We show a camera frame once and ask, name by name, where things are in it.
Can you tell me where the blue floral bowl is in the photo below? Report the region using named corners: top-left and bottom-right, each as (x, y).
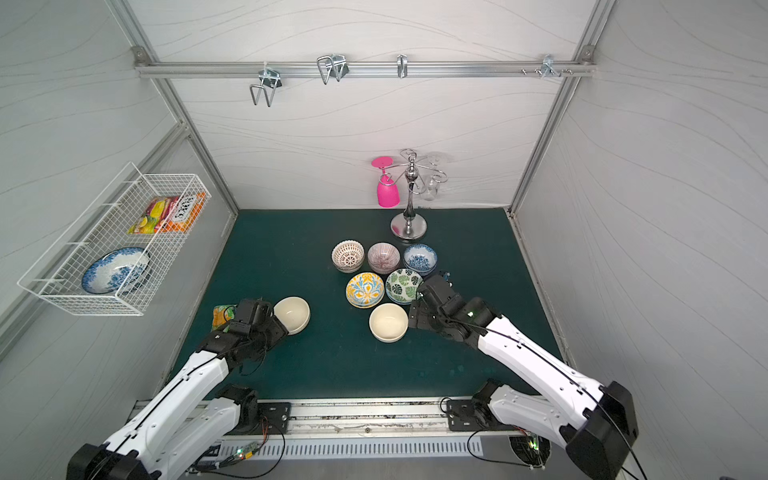
top-left (403, 244), bottom-right (438, 276)
top-left (81, 247), bottom-right (151, 295)

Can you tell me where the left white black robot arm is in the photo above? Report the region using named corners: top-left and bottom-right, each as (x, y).
top-left (66, 299), bottom-right (307, 479)

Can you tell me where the aluminium top rail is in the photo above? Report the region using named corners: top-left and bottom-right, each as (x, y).
top-left (135, 48), bottom-right (598, 81)

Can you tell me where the metal bracket on rail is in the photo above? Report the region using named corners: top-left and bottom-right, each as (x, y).
top-left (396, 54), bottom-right (408, 79)

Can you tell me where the cream plain bowl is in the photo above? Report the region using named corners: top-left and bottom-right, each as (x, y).
top-left (274, 296), bottom-right (311, 335)
top-left (369, 303), bottom-right (409, 343)

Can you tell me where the green leaf bowl back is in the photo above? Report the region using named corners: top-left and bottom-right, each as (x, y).
top-left (385, 268), bottom-right (423, 305)

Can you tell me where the pink plastic wine glass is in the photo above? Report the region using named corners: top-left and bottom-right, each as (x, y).
top-left (371, 157), bottom-right (400, 208)

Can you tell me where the black cable left base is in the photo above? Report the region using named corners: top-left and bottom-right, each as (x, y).
top-left (191, 419), bottom-right (288, 480)

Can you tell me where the chrome glass holder stand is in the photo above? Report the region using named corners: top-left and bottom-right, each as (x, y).
top-left (384, 148), bottom-right (449, 242)

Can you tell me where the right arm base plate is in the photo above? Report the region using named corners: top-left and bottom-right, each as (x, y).
top-left (439, 397), bottom-right (512, 432)

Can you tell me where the metal hook right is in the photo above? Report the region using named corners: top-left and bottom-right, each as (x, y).
top-left (520, 55), bottom-right (573, 79)

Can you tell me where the colourful snack packet in basket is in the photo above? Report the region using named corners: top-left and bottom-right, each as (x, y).
top-left (127, 192), bottom-right (207, 235)

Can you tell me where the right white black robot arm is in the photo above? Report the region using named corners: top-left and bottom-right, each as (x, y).
top-left (409, 277), bottom-right (639, 479)

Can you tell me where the cream plain bowl front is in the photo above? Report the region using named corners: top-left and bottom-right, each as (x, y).
top-left (274, 296), bottom-right (311, 335)

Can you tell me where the cream plain bowl back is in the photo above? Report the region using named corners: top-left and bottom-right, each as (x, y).
top-left (369, 303), bottom-right (409, 343)

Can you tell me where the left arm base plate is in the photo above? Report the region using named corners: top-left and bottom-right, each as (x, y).
top-left (233, 400), bottom-right (292, 436)

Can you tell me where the metal double hook middle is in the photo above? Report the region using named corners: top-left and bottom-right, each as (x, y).
top-left (316, 54), bottom-right (349, 85)

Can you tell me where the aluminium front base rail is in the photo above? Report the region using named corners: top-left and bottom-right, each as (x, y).
top-left (260, 396), bottom-right (474, 440)

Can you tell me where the black cable right base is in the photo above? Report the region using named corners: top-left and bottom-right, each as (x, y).
top-left (439, 395), bottom-right (550, 469)

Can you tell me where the blue floral bowl in basket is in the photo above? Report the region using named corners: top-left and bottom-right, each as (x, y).
top-left (81, 247), bottom-right (151, 295)

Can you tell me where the purple striped bowl front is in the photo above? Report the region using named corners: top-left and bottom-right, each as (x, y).
top-left (367, 242), bottom-right (401, 275)

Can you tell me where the black cable base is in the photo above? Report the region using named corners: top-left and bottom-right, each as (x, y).
top-left (439, 395), bottom-right (550, 469)
top-left (191, 419), bottom-right (288, 480)

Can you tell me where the yellow blue ornament bowl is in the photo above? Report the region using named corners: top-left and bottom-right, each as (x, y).
top-left (345, 272), bottom-right (385, 309)

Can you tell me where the white maroon leaf bowl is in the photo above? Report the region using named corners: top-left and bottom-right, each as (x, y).
top-left (331, 240), bottom-right (365, 273)

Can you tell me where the white wire wall basket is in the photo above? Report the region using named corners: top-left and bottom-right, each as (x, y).
top-left (17, 163), bottom-right (211, 317)

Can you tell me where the green snack bag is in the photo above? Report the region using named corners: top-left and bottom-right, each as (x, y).
top-left (211, 305), bottom-right (236, 330)

